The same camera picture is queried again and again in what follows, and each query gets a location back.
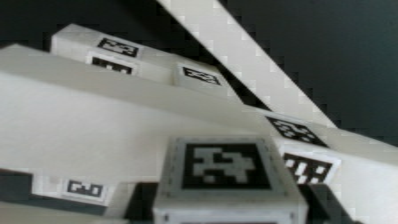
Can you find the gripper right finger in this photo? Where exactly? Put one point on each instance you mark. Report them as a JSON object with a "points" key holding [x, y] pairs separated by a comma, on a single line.
{"points": [[327, 212]]}

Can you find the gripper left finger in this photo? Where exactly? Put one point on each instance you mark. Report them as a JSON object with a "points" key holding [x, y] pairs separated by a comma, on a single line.
{"points": [[139, 209]]}

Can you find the small tagged cube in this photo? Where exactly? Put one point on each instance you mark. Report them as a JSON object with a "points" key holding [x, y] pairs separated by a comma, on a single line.
{"points": [[226, 185]]}

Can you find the white chair back frame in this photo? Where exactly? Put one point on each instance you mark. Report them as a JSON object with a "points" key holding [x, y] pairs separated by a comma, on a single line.
{"points": [[89, 122]]}

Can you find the white tagged chair leg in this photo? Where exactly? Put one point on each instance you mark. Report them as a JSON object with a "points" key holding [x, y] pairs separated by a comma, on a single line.
{"points": [[198, 77]]}

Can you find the white fence wall rail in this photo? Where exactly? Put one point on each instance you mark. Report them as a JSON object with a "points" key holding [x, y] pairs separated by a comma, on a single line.
{"points": [[219, 33]]}

